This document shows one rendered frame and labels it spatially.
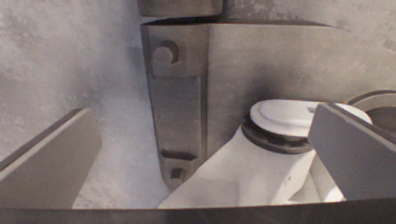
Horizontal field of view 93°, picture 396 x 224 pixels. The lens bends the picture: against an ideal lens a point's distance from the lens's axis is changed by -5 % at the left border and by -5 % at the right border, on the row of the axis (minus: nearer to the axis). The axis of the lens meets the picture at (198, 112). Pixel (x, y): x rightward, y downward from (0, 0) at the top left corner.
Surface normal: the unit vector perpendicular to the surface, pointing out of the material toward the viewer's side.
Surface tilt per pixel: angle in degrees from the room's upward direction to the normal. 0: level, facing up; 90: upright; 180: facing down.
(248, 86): 0
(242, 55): 0
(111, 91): 0
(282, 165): 90
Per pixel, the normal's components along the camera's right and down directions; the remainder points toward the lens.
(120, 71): -0.18, 0.49
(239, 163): -0.01, -0.87
